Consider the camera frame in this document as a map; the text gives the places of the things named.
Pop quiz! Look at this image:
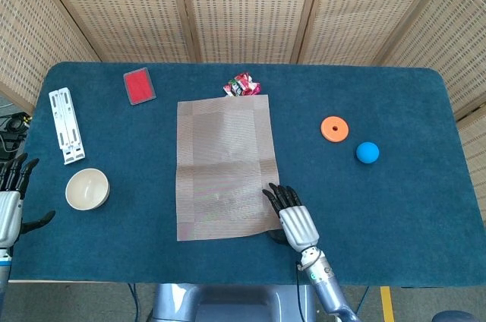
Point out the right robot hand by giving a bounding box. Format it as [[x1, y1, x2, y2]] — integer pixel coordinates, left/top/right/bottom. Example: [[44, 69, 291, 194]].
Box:
[[261, 182, 320, 253]]

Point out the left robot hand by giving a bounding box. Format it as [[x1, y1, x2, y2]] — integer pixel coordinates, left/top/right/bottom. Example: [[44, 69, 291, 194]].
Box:
[[0, 153, 56, 249]]

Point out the beige round bowl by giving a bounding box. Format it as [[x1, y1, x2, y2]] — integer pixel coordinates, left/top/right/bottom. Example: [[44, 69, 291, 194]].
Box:
[[65, 168, 111, 211]]

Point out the brown woven placemat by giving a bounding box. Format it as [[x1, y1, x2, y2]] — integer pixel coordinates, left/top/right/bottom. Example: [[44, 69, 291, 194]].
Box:
[[175, 94, 284, 242]]

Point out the black floor equipment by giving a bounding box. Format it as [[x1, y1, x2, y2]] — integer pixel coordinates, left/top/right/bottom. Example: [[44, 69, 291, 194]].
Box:
[[0, 111, 33, 162]]

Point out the orange disc with hole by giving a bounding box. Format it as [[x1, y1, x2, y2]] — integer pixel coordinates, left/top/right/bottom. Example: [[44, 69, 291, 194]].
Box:
[[320, 115, 350, 144]]

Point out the blue ball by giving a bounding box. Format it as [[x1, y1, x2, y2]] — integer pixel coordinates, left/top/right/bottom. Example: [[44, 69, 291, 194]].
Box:
[[355, 141, 380, 165]]

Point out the white folding stand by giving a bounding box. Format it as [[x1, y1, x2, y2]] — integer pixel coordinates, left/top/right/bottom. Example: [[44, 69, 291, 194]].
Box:
[[48, 87, 87, 166]]

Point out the blue-grey robot torso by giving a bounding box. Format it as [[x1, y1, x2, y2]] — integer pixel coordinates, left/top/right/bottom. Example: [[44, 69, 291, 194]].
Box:
[[150, 283, 316, 322]]

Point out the teal tablecloth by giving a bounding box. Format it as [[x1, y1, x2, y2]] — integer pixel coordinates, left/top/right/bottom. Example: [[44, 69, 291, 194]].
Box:
[[0, 62, 486, 287]]

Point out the crumpled spout snack pouch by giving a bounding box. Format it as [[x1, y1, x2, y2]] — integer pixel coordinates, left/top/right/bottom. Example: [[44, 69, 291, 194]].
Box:
[[222, 72, 263, 99]]

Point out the red flat case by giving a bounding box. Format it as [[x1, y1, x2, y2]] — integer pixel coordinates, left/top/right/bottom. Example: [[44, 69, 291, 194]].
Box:
[[122, 66, 157, 106]]

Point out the woven bamboo folding screen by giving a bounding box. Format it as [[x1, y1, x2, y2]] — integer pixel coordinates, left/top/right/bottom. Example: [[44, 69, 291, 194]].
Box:
[[0, 0, 486, 209]]

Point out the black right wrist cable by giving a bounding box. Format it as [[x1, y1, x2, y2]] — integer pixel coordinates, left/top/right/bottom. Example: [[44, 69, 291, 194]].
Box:
[[295, 260, 305, 322]]

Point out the blue floor cable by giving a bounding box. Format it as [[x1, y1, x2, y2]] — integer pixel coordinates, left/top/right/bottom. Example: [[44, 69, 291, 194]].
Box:
[[355, 286, 371, 322], [127, 283, 140, 322]]

